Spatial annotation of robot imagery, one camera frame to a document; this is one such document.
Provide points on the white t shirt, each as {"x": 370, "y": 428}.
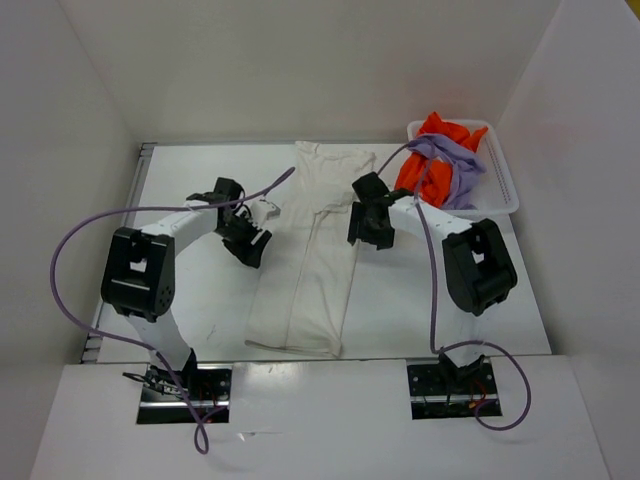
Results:
{"x": 308, "y": 266}

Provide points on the purple t shirt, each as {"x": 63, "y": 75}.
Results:
{"x": 449, "y": 170}

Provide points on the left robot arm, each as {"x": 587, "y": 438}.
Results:
{"x": 140, "y": 273}

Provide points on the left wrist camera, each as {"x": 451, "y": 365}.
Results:
{"x": 261, "y": 211}

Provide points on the orange t shirt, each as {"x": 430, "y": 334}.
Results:
{"x": 434, "y": 124}

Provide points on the white plastic basket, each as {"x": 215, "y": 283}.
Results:
{"x": 495, "y": 193}

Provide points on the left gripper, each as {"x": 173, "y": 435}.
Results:
{"x": 246, "y": 252}

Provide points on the aluminium table edge rail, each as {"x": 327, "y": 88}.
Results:
{"x": 115, "y": 290}

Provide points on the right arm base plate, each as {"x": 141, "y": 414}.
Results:
{"x": 437, "y": 390}

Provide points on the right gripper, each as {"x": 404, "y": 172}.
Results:
{"x": 385, "y": 239}

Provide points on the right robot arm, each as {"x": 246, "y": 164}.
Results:
{"x": 478, "y": 269}

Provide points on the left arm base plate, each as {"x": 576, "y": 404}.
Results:
{"x": 161, "y": 402}

